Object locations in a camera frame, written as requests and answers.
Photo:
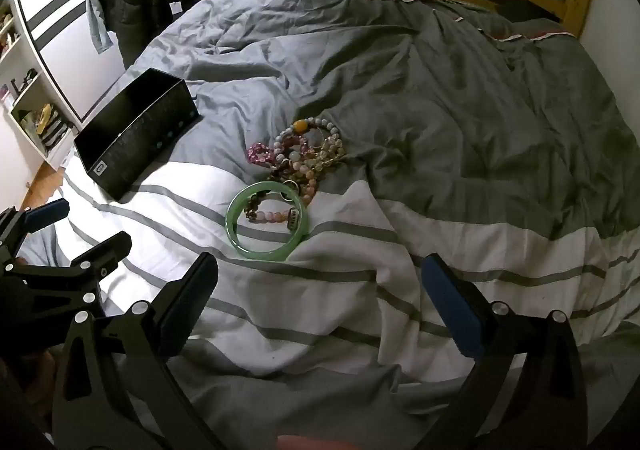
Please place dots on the light grey hooded garment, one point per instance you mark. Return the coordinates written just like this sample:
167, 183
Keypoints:
95, 15

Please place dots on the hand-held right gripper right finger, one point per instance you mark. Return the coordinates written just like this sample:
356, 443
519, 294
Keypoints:
450, 305

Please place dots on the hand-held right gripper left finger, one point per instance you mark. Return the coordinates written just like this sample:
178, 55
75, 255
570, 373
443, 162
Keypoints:
187, 300

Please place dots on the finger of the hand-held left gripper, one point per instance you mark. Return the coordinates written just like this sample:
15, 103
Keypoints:
45, 216
107, 250

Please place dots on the black rectangular box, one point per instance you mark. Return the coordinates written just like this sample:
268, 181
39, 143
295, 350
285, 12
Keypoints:
135, 130

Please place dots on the white open shelf unit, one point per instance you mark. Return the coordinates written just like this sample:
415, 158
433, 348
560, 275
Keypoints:
30, 95

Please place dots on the green jade bangle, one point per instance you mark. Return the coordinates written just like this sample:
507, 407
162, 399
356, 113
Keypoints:
235, 235

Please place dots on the grey white striped duvet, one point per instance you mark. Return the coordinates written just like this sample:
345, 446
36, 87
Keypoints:
425, 130

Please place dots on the white wardrobe grey stripes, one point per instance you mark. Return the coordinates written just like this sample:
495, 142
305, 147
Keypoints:
65, 30

